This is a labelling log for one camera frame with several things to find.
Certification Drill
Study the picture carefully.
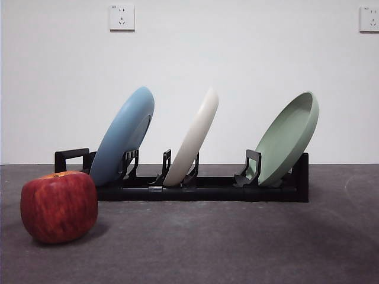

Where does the blue plate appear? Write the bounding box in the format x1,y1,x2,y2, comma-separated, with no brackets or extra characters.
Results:
89,86,156,188

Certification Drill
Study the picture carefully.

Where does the red apple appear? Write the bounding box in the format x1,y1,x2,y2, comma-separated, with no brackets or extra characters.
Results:
20,170,99,244

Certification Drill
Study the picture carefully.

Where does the cream white plate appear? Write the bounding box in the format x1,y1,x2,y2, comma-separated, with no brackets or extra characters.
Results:
163,87,220,188

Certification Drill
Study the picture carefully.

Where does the black plate rack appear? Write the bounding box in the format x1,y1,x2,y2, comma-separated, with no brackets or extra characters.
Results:
54,147,310,204

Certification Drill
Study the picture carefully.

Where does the pale green plate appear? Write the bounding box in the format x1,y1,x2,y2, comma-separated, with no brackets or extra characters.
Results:
254,91,320,187

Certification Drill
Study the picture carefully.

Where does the white wall socket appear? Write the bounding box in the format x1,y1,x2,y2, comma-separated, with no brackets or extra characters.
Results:
110,4,136,33
359,5,379,33

